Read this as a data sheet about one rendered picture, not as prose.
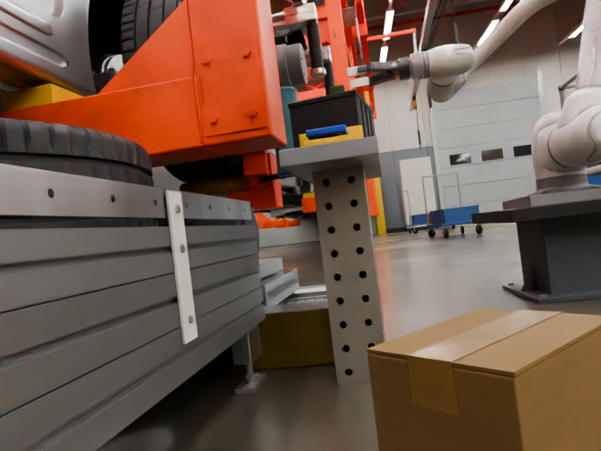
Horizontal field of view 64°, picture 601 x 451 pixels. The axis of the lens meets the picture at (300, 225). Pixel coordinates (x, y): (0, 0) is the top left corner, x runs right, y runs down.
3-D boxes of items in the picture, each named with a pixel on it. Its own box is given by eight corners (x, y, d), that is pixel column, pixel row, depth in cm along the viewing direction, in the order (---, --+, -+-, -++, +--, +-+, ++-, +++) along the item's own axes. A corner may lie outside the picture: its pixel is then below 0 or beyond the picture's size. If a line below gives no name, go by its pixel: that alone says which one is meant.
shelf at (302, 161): (316, 186, 125) (315, 174, 125) (382, 177, 122) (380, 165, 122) (279, 167, 83) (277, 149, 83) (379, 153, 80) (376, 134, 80)
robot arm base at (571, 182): (576, 194, 176) (574, 179, 176) (603, 189, 154) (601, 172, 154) (523, 199, 179) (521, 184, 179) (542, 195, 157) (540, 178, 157)
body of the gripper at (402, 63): (411, 74, 163) (384, 79, 165) (410, 81, 171) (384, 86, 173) (409, 52, 163) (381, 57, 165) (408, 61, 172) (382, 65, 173)
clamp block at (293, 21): (288, 31, 143) (286, 14, 143) (318, 26, 141) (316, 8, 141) (284, 25, 138) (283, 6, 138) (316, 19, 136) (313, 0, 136)
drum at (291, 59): (250, 101, 167) (246, 61, 168) (310, 90, 164) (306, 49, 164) (238, 89, 153) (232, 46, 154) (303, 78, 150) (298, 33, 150)
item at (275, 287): (212, 299, 195) (209, 275, 195) (300, 290, 189) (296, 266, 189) (153, 325, 146) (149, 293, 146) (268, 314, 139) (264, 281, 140)
